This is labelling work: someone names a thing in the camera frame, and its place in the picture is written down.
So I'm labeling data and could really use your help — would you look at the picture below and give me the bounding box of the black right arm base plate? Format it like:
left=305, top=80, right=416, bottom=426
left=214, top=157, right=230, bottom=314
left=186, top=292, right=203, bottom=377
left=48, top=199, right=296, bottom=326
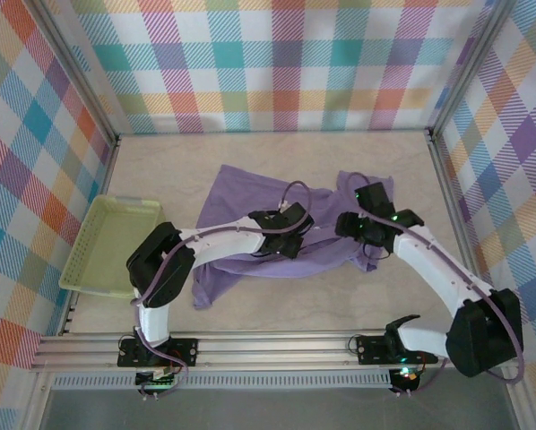
left=355, top=334, right=439, bottom=365

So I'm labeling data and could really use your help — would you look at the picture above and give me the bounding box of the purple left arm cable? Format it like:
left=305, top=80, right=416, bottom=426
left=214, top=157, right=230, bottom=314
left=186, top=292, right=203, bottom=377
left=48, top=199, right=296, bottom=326
left=131, top=180, right=314, bottom=399

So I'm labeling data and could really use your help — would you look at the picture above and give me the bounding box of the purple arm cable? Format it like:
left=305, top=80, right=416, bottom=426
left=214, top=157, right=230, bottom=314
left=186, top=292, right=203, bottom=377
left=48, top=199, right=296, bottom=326
left=346, top=172, right=527, bottom=398
left=131, top=180, right=314, bottom=399

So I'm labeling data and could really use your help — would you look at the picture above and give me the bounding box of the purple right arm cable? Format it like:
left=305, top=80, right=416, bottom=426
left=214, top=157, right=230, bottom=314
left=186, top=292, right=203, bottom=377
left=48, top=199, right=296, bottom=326
left=346, top=172, right=527, bottom=398

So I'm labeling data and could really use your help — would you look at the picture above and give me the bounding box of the aluminium frame post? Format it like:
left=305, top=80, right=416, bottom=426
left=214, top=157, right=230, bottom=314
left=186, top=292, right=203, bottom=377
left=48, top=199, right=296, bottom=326
left=28, top=0, right=122, bottom=151
left=427, top=0, right=520, bottom=140

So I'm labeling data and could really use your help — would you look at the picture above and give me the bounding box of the aluminium frame leg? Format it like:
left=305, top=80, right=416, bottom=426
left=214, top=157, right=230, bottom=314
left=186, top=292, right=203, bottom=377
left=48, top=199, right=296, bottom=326
left=503, top=378, right=536, bottom=430
left=23, top=370, right=56, bottom=430

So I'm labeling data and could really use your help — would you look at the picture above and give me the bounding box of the aluminium mounting rail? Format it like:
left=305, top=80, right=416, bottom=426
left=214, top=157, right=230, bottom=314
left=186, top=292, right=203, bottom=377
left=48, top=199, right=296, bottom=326
left=29, top=330, right=525, bottom=373

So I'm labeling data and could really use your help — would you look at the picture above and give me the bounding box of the grey slotted cable duct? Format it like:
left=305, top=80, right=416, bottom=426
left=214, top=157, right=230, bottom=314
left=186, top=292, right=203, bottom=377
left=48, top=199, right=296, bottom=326
left=52, top=371, right=393, bottom=391

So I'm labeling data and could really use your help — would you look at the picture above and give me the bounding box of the aluminium table side rail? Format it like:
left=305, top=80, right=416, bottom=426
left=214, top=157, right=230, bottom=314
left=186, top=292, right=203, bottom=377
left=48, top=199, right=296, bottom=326
left=57, top=133, right=122, bottom=337
left=427, top=129, right=487, bottom=292

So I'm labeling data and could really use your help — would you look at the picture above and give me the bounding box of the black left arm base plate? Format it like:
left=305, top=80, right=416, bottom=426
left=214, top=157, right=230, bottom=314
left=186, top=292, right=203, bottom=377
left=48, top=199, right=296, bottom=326
left=117, top=338, right=201, bottom=369

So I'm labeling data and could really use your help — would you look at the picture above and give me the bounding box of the green plastic basket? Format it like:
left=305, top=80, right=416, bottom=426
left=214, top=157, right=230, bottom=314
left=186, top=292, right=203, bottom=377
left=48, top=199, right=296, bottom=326
left=58, top=194, right=169, bottom=300

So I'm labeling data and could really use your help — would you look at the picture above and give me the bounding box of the purple t-shirt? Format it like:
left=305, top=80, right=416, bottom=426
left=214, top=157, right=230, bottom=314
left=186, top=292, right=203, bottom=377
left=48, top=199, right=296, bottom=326
left=191, top=164, right=395, bottom=311

